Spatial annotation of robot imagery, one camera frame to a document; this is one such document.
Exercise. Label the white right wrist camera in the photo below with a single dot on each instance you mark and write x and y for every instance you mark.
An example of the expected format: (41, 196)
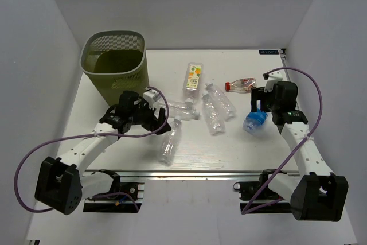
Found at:
(271, 78)

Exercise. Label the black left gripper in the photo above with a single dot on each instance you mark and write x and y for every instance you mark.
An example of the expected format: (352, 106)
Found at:
(153, 123)

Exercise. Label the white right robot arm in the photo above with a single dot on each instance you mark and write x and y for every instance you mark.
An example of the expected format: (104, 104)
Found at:
(319, 194)

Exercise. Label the clear crumpled bottle small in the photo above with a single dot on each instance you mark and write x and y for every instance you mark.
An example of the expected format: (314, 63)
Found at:
(225, 107)

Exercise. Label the dark blue corner label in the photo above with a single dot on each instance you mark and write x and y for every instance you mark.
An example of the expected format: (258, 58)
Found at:
(268, 52)

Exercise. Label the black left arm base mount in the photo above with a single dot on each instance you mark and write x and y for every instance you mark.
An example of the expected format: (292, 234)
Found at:
(109, 192)

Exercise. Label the orange label juice bottle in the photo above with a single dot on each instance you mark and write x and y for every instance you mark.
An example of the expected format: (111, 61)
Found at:
(192, 81)

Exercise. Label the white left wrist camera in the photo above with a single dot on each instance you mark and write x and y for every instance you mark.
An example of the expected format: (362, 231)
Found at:
(152, 97)

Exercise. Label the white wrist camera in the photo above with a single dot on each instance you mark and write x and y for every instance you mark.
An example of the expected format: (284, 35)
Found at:
(152, 97)
(271, 78)

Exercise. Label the red cap clear bottle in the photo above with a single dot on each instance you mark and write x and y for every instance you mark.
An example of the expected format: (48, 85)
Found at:
(242, 86)

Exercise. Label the blue label crushed bottle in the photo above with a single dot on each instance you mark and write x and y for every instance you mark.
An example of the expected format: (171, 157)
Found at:
(254, 121)

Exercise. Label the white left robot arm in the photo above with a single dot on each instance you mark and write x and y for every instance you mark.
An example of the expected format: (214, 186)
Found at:
(62, 184)

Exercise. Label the olive green mesh bin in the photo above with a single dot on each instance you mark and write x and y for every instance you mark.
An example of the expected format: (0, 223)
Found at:
(115, 61)

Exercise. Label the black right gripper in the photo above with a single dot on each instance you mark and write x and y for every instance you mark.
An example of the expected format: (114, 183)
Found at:
(258, 93)

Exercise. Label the clear crumpled bottle large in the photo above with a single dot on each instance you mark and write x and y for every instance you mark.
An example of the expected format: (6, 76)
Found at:
(212, 118)

